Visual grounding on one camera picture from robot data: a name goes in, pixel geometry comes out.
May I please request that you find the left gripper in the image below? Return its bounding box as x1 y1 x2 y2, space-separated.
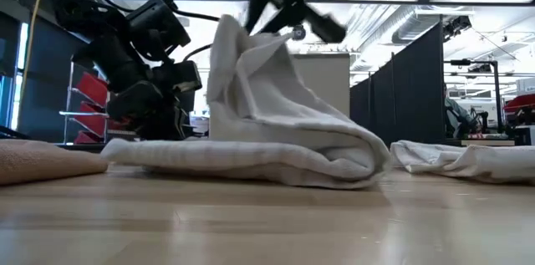
106 60 205 141

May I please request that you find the beige fabric box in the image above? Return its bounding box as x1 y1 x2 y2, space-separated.
290 53 351 119

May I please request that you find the plain white towel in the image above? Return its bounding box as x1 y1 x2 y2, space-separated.
99 13 393 191

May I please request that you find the pink terracotta towel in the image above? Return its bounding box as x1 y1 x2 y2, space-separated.
0 138 110 186

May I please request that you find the white red-checked towel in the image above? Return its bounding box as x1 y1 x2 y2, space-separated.
390 139 535 186

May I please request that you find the red storage bin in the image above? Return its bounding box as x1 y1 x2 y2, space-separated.
74 130 105 145
73 101 126 132
74 71 110 107

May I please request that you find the metal shelf rack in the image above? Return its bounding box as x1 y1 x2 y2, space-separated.
58 60 141 145

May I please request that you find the black partition panel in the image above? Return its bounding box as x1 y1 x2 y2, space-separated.
349 14 446 148

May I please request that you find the black studio light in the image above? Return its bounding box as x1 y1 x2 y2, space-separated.
443 14 474 43

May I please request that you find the person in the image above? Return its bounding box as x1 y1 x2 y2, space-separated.
443 83 482 140

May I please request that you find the background robot station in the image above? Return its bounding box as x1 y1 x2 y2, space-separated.
443 59 517 135

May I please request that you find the red background cart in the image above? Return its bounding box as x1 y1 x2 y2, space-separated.
503 93 535 126

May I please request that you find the black ceiling camera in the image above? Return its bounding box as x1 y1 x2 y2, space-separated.
292 24 308 42

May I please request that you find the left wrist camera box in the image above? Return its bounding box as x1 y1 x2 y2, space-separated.
126 0 192 51

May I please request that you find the silver ventilation duct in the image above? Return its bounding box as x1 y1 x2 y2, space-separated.
350 0 535 45

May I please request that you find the yellow hanging cable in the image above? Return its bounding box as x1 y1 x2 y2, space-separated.
19 0 46 99

